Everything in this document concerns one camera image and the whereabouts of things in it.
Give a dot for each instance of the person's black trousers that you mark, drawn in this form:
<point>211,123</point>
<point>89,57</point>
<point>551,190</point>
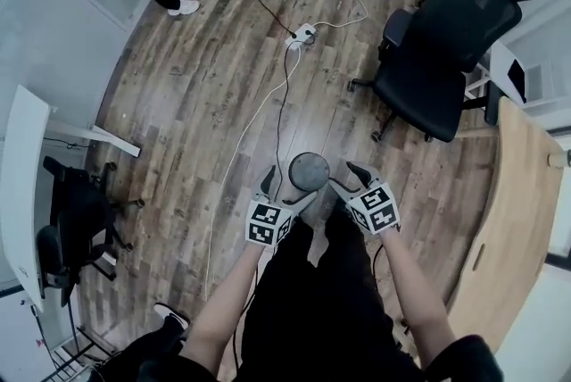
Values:
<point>290,264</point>

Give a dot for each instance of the black mesh office chair with headrest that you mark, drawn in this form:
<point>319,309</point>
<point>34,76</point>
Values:
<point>428,72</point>

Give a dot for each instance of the person's left forearm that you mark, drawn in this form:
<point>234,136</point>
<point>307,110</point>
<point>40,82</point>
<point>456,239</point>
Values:
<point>223,304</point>

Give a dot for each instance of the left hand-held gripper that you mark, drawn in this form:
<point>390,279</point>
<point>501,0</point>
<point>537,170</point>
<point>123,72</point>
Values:
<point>267,224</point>

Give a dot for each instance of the person's right forearm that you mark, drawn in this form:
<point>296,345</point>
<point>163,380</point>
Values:
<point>415,295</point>

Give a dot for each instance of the black mesh waste bin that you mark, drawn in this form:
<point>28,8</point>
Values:
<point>308,170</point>

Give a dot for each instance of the beige cylindrical roll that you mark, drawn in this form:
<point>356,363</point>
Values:
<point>557,158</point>

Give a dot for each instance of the white power strip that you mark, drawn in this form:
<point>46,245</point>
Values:
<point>302,35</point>

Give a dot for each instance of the white shelf unit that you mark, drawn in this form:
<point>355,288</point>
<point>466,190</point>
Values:
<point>502,59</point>

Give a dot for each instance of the curved wooden desk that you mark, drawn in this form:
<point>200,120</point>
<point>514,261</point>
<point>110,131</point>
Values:
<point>513,201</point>

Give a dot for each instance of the person's black shirt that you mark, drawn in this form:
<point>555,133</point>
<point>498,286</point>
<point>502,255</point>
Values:
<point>321,353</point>

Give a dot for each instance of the white desk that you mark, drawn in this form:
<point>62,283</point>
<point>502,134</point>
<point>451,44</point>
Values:
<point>22,175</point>

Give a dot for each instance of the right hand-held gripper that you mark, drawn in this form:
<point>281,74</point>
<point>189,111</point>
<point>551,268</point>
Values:
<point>374,210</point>

